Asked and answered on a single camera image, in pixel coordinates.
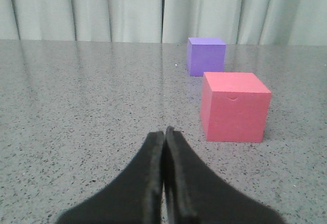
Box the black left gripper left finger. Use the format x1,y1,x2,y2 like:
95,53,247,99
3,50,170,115
57,131,164,223

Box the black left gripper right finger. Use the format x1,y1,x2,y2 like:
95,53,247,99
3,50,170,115
163,126,284,223

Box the red foam cube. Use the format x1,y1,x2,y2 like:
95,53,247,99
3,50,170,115
200,72,272,143

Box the purple foam cube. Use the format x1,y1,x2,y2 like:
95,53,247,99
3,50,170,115
186,37,227,76

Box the grey-green curtain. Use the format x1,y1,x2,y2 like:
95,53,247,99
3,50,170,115
1,0,326,46

